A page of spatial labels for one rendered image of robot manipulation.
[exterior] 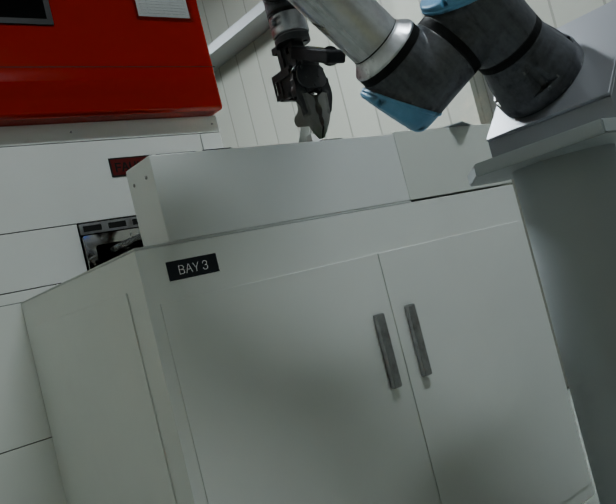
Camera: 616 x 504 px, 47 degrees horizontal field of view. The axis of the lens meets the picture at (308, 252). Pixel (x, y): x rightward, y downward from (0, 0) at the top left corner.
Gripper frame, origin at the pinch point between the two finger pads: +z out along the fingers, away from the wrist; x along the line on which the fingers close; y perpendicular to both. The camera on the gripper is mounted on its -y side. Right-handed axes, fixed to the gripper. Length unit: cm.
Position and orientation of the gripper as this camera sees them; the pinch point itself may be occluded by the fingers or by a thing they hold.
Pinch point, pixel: (322, 131)
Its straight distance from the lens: 139.8
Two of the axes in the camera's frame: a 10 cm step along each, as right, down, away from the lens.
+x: -7.7, 1.6, -6.2
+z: 2.4, 9.7, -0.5
